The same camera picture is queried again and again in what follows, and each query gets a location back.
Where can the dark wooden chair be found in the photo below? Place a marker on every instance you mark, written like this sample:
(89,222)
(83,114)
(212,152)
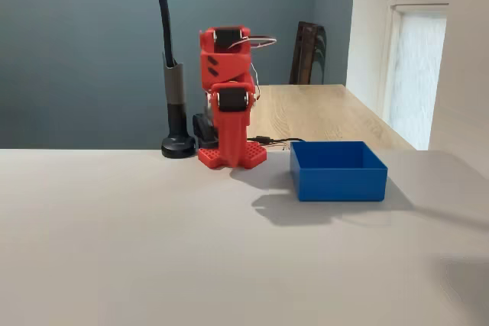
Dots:
(305,55)

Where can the black table clamp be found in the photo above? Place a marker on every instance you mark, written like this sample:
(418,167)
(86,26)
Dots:
(204,131)

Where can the blue plastic box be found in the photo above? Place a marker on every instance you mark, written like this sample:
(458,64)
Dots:
(340,186)

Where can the red robot arm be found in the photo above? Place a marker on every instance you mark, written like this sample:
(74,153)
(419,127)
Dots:
(225,66)

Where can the white framed window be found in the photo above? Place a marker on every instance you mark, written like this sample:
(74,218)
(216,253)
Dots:
(416,74)

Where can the light wooden table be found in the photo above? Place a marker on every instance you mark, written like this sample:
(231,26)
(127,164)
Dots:
(324,112)

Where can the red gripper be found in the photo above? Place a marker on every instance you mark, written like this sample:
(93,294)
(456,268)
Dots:
(231,100)

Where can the black gooseneck stand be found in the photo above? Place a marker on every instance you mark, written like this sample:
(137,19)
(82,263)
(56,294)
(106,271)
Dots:
(173,93)

